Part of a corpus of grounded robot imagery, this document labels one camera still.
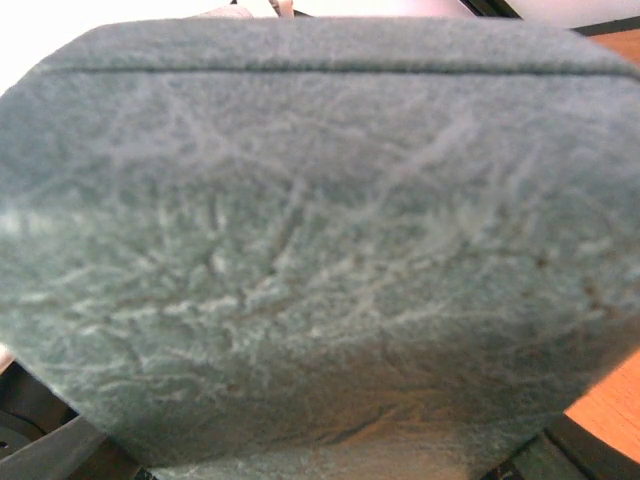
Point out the grey glasses case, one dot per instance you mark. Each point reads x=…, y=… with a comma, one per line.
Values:
x=321, y=248

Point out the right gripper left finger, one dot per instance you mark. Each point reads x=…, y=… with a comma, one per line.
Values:
x=43, y=438

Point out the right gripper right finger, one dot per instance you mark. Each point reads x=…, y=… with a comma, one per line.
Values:
x=564, y=451

